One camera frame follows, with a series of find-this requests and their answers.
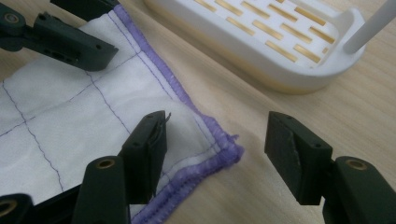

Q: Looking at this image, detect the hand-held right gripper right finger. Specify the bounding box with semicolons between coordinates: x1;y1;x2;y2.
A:
263;110;334;206

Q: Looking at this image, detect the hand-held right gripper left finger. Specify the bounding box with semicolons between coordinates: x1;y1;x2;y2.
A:
118;109;168;205

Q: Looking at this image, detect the white cloth with purple hem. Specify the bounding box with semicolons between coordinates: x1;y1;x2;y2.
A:
0;3;246;224

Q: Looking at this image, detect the white slotted rack with post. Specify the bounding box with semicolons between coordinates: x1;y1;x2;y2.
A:
143;0;396;95

